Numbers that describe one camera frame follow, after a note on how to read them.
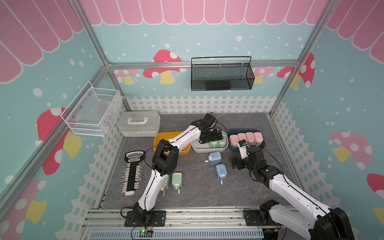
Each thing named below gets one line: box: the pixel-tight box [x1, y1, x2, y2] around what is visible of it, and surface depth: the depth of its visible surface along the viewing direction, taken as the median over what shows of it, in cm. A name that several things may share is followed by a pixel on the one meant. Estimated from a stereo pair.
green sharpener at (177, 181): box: [172, 172, 183, 194], surface depth 82 cm
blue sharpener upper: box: [204, 152, 222, 166], surface depth 91 cm
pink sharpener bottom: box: [237, 133, 248, 145], surface depth 99 cm
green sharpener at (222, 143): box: [218, 136, 227, 148], surface depth 97 cm
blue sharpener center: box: [216, 164, 228, 185], surface depth 85 cm
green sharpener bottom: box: [209, 140, 219, 149], surface depth 97 cm
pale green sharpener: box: [161, 174, 170, 196], surface depth 81 cm
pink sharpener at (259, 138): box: [253, 132, 264, 147], surface depth 100 cm
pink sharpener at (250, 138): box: [245, 132, 256, 147], surface depth 99 cm
